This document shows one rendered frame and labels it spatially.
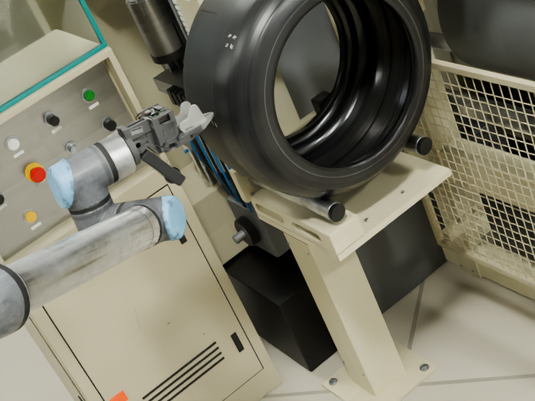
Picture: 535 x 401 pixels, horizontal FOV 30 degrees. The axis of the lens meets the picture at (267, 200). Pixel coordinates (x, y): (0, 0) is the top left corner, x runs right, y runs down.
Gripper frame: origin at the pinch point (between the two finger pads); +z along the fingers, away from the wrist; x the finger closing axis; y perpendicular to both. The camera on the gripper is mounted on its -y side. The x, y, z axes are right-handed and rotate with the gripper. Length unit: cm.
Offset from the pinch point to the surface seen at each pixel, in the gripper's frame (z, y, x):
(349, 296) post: 35, -81, 26
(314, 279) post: 29, -73, 32
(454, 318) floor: 72, -115, 31
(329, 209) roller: 16.7, -29.2, -10.1
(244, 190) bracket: 13.1, -32.5, 23.8
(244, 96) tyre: 4.8, 5.1, -9.6
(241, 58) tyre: 7.4, 12.4, -8.6
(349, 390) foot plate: 31, -119, 36
